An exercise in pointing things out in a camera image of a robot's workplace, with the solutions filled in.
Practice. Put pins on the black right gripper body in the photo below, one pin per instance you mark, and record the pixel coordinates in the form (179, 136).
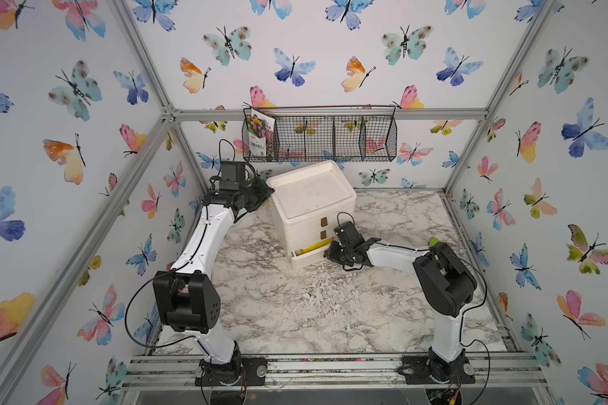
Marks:
(339, 253)

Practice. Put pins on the yellow trash bag roll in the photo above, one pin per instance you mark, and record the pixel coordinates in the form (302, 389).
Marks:
(321, 244)

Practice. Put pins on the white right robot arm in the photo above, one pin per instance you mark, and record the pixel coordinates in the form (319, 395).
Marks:
(447, 285)

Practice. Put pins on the white drawer cabinet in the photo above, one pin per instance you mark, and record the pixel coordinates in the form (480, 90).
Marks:
(324, 180)

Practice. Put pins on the flower seed packet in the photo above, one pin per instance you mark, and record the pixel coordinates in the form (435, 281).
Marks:
(261, 129)

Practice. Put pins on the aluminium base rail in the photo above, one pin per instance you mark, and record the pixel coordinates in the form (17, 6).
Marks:
(337, 371)

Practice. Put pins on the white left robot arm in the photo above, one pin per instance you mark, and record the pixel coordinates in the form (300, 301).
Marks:
(185, 296)

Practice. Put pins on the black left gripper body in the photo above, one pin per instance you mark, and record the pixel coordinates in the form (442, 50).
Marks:
(254, 196)

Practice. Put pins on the black wire wall basket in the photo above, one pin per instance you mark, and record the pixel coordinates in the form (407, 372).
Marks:
(340, 133)

